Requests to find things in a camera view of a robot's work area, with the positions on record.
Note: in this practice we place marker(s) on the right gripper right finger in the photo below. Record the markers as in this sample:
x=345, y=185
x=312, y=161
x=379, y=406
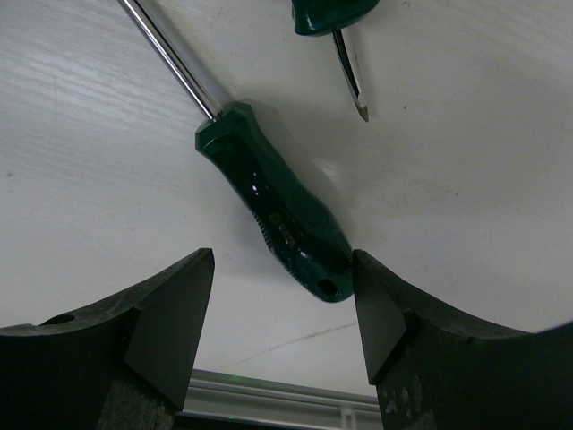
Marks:
x=436, y=367

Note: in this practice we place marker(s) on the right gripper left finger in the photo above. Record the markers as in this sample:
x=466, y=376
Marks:
x=123, y=362

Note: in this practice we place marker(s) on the long green screwdriver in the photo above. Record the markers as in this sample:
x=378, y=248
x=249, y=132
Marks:
x=297, y=227

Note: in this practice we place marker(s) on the short green screwdriver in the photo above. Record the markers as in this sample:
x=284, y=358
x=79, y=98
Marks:
x=316, y=18

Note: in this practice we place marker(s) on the aluminium mounting rail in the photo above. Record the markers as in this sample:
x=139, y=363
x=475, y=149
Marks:
x=225, y=401

